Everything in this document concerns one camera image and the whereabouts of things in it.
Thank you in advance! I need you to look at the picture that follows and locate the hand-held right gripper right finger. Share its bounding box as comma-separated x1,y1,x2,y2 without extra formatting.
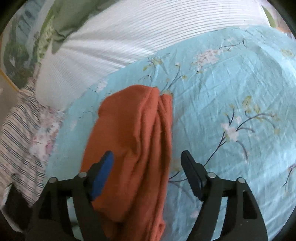
180,151,269,241

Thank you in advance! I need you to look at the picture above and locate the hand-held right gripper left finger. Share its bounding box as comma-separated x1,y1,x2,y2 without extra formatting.
25,151,115,241

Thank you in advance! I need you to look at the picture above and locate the orange knit sweater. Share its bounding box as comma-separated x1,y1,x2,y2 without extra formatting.
80,85,174,241

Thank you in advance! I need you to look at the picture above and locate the pink floral cloth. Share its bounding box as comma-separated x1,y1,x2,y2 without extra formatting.
29,109,66,165

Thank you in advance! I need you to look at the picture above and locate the light blue floral bedsheet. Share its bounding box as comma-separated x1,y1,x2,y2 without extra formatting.
44,24,296,241

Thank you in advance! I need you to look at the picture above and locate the plaid checked blanket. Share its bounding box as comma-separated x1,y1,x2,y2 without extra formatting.
0,77,50,208

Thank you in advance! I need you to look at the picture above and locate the white striped pillow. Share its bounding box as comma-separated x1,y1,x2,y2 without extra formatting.
35,0,272,111

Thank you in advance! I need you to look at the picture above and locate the green cloth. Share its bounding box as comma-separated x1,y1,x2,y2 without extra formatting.
50,0,121,55

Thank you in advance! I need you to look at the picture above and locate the wall poster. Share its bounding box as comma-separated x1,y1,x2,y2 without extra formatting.
0,0,58,91

